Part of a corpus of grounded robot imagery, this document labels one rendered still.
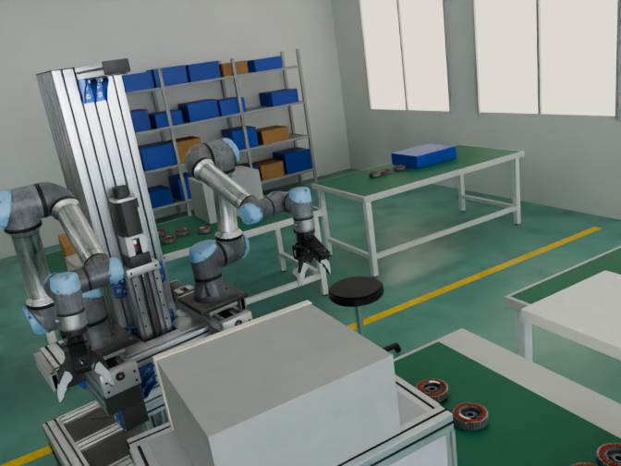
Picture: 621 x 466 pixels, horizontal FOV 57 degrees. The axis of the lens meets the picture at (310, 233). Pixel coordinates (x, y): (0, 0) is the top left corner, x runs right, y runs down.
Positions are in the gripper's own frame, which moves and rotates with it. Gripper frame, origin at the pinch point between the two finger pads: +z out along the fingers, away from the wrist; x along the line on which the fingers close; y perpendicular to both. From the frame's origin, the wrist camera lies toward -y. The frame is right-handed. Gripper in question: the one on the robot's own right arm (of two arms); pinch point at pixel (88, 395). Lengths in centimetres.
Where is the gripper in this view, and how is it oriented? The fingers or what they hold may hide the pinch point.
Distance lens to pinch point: 181.2
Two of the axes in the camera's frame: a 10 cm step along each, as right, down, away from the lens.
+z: 1.0, 9.7, 2.0
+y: -4.8, -1.3, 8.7
